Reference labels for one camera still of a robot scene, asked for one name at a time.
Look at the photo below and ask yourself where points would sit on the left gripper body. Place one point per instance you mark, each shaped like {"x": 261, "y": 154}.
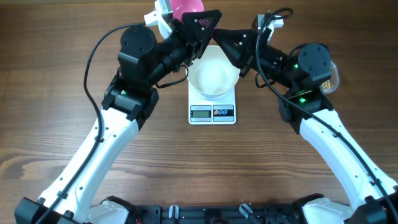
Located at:
{"x": 179, "y": 49}

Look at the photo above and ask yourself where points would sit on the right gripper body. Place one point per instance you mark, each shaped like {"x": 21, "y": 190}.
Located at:
{"x": 274, "y": 60}

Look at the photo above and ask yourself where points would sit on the pink plastic measuring scoop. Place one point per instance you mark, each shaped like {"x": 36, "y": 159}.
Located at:
{"x": 180, "y": 7}

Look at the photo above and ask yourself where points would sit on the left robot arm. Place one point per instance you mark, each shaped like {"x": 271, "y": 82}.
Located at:
{"x": 128, "y": 102}

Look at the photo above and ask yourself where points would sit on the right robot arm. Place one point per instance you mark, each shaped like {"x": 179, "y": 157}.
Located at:
{"x": 372, "y": 194}

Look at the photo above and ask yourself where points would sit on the white bowl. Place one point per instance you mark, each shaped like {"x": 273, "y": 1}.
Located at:
{"x": 213, "y": 74}

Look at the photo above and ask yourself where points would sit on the white digital kitchen scale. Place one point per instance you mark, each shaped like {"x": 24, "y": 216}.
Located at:
{"x": 217, "y": 110}

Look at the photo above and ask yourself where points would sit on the pile of soybeans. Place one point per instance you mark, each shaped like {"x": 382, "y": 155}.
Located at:
{"x": 326, "y": 85}

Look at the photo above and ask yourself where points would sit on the clear plastic container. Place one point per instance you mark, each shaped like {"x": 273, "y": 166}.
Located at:
{"x": 334, "y": 79}

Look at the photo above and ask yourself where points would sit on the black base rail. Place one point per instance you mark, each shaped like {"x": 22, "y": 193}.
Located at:
{"x": 268, "y": 214}

